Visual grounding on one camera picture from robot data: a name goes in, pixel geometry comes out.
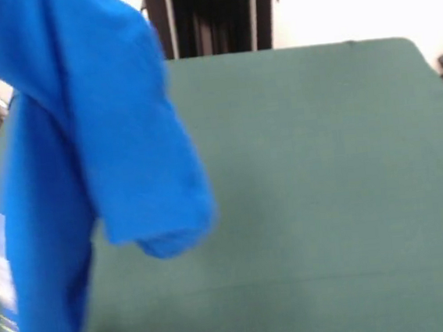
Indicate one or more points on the dark green table cloth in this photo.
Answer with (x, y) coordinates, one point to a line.
(323, 164)

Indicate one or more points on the blue printed t-shirt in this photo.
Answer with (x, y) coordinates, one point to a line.
(104, 126)

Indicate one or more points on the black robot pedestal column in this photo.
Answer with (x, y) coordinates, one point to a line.
(211, 18)

